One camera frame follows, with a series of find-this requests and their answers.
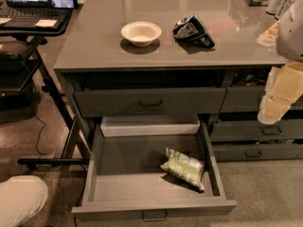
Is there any black crumpled chip bag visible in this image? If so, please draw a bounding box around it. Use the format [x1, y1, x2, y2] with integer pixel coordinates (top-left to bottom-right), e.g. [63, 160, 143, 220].
[172, 14, 215, 48]

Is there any white paper bowl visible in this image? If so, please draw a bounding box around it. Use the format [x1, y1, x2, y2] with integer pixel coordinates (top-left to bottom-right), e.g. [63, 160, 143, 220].
[121, 22, 162, 47]

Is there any open grey middle drawer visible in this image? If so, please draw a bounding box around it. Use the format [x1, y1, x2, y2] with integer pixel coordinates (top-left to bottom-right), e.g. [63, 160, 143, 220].
[72, 124, 237, 221]

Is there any grey top right drawer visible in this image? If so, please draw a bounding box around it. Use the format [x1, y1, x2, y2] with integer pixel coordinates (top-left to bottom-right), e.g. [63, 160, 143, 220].
[220, 68, 303, 114]

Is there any grey top left drawer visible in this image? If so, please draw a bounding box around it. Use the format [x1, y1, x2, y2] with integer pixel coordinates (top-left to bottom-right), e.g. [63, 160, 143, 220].
[74, 87, 226, 117]

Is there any grey middle right drawer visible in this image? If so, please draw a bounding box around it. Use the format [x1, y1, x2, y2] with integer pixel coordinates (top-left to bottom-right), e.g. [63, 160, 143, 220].
[210, 113, 303, 142]

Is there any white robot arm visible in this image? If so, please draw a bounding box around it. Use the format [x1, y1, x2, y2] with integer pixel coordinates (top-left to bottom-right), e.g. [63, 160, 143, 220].
[258, 0, 303, 125]

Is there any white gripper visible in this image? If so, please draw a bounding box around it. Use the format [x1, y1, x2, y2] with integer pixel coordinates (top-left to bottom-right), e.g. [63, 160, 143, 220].
[258, 61, 303, 125]

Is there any black cable on floor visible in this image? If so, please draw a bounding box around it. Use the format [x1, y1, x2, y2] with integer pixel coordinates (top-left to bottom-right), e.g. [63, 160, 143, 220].
[32, 112, 47, 158]

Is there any green jalapeno chip bag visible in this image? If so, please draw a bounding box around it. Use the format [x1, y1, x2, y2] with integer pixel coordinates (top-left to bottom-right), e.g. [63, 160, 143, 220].
[160, 148, 205, 191]

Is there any black laptop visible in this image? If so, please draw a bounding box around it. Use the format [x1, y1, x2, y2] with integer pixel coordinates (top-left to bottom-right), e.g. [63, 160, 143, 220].
[0, 0, 70, 31]

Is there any white can middle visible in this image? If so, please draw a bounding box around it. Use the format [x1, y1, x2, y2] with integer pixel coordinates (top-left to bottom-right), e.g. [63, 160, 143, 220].
[275, 0, 303, 21]

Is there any black laptop stand cart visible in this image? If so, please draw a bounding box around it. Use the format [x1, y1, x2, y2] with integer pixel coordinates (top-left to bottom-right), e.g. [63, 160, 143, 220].
[0, 10, 90, 168]

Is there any grey bottom right drawer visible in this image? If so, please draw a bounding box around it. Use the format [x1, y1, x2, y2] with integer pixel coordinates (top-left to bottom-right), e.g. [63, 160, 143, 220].
[213, 144, 303, 162]

